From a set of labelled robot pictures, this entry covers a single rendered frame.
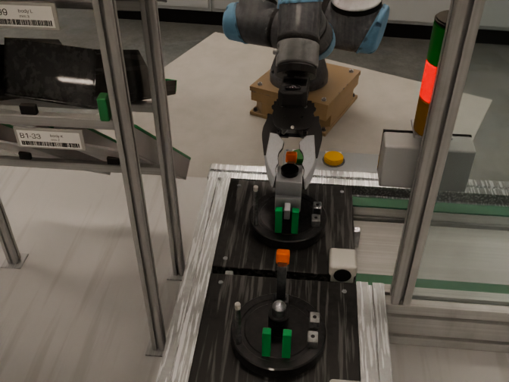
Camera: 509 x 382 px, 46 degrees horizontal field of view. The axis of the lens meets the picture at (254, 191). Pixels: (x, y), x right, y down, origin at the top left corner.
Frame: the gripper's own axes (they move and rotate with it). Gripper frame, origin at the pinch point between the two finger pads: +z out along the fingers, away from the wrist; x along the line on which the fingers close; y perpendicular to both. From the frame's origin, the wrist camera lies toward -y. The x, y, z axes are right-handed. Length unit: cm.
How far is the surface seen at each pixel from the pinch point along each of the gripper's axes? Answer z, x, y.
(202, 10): -141, 70, 287
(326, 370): 28.1, -7.1, -14.5
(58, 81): -7.9, 29.4, -29.0
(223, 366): 28.6, 7.3, -15.1
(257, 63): -43, 13, 76
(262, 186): 0.0, 5.4, 14.8
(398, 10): -140, -57, 274
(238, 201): 3.5, 9.4, 11.2
